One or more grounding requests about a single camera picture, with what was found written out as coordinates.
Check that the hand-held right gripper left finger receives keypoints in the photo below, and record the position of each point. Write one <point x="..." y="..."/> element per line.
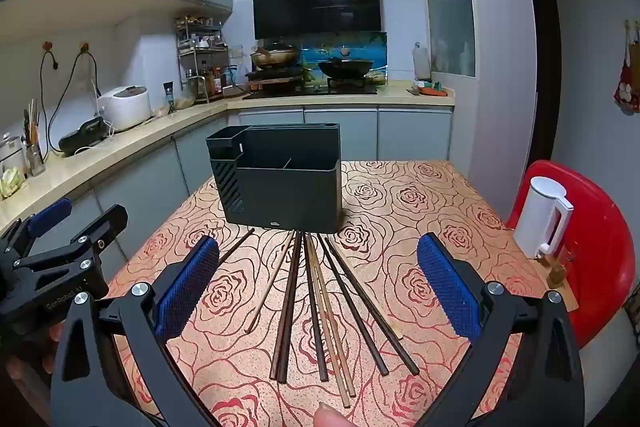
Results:
<point x="192" y="287"/>

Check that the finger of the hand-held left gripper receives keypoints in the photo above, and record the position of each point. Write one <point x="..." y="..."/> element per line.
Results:
<point x="50" y="213"/>
<point x="107" y="222"/>

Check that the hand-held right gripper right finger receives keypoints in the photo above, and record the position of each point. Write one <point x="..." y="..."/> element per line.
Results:
<point x="447" y="287"/>

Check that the bunch of wooden chopsticks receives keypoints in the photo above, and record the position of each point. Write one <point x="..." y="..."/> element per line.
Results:
<point x="287" y="307"/>

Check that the dark grey utensil holder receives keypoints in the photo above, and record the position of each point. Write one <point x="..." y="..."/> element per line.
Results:
<point x="280" y="192"/>

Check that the person's left hand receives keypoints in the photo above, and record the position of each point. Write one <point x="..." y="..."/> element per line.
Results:
<point x="42" y="364"/>

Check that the person's right hand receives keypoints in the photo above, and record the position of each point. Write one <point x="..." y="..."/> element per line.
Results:
<point x="331" y="416"/>

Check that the pale green cabbage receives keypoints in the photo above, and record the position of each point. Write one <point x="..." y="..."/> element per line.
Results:
<point x="11" y="184"/>

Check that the steel utensil jar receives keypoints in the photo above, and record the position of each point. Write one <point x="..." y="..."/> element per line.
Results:
<point x="35" y="159"/>

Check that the steel lidded pot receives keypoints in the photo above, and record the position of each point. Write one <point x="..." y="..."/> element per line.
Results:
<point x="12" y="157"/>

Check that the black sandwich maker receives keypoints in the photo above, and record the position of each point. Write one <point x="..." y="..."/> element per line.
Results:
<point x="80" y="137"/>

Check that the beige kitchen countertop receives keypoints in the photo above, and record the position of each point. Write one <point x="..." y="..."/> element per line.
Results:
<point x="125" y="142"/>

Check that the rose print tablecloth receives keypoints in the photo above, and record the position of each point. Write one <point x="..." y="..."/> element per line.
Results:
<point x="380" y="202"/>

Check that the white electric kettle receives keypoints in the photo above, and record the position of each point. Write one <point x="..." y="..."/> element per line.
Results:
<point x="540" y="217"/>

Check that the white rice cooker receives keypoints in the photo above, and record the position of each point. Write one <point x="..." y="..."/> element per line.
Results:
<point x="125" y="107"/>

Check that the small wooden board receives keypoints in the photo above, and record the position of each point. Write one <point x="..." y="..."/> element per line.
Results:
<point x="567" y="299"/>

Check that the black pepper grinder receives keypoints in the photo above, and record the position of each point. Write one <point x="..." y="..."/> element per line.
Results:
<point x="170" y="99"/>

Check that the red plastic chair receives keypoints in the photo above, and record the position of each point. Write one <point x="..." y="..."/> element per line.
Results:
<point x="600" y="257"/>

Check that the cluster of seasoning bottles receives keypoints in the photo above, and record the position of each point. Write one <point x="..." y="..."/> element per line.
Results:
<point x="216" y="82"/>

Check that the grey lower kitchen cabinets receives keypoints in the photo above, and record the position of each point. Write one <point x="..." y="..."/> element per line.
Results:
<point x="340" y="132"/>

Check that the metal spice rack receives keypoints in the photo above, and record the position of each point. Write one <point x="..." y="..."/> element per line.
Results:
<point x="200" y="49"/>

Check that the black portable cooker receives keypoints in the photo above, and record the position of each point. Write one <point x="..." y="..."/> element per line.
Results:
<point x="275" y="78"/>

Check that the black gas stove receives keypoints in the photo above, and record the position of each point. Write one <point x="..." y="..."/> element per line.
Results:
<point x="320" y="91"/>

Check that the brass lidded pot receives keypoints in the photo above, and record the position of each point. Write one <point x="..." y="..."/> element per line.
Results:
<point x="274" y="56"/>

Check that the black wok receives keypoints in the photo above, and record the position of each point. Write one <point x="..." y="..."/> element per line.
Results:
<point x="345" y="67"/>

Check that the red hanging cloth pouch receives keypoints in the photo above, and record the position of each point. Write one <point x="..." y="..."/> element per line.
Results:
<point x="627" y="92"/>

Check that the blue seascape backsplash panel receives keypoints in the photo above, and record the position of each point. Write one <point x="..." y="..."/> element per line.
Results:
<point x="320" y="48"/>

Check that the tan hanging bag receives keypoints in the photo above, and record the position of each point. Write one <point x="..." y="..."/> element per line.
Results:
<point x="634" y="38"/>

